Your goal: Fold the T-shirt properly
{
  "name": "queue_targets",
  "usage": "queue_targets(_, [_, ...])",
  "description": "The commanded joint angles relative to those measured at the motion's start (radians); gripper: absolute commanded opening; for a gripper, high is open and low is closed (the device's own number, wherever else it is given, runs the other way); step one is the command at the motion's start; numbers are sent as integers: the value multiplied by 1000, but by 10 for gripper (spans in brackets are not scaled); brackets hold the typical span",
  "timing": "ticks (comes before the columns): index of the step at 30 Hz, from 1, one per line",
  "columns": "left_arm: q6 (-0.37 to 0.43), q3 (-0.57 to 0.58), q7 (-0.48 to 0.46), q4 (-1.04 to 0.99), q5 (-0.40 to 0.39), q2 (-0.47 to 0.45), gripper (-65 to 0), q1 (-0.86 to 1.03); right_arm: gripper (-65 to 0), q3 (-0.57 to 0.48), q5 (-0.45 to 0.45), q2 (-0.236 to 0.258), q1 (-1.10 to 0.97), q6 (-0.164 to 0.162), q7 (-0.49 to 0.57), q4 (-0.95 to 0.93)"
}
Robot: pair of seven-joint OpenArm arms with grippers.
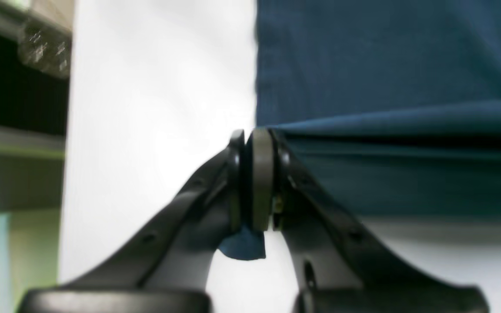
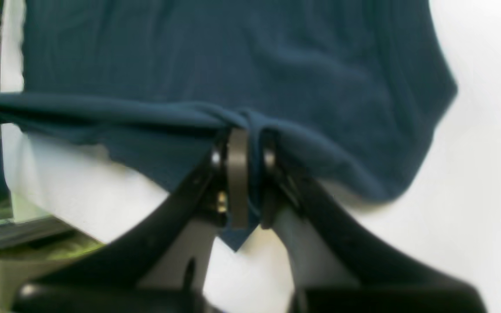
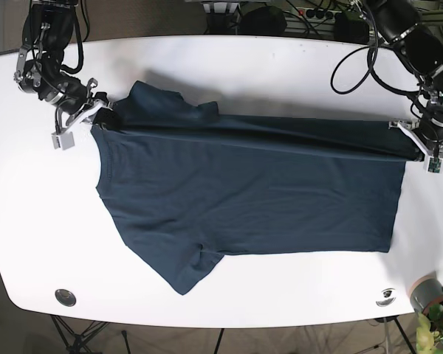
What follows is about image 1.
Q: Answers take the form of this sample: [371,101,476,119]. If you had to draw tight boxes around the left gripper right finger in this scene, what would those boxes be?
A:
[250,127,489,313]

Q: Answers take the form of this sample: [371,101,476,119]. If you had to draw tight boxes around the dark blue T-shirt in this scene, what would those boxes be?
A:
[218,0,501,261]

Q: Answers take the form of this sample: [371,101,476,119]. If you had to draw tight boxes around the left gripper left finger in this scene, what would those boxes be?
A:
[18,130,245,313]

